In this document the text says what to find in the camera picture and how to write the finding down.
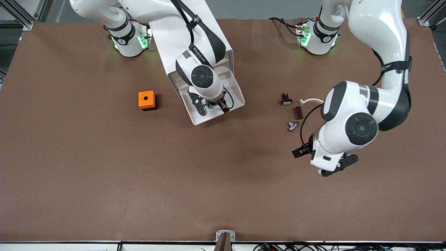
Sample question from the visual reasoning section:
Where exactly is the black cable bundle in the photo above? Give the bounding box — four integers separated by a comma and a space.
253, 242, 446, 251

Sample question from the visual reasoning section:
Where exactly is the aluminium frame profile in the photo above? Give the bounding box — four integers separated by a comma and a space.
0, 0, 47, 30
417, 0, 446, 28

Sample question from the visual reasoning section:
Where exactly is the black arm base cable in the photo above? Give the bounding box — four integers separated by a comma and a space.
268, 17, 301, 36

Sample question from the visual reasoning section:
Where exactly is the white table edge rail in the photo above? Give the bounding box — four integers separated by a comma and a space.
0, 241, 446, 251

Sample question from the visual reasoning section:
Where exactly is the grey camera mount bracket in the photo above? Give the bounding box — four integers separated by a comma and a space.
214, 230, 236, 251

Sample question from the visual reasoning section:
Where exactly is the orange box with hole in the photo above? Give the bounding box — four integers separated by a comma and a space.
138, 91, 157, 111

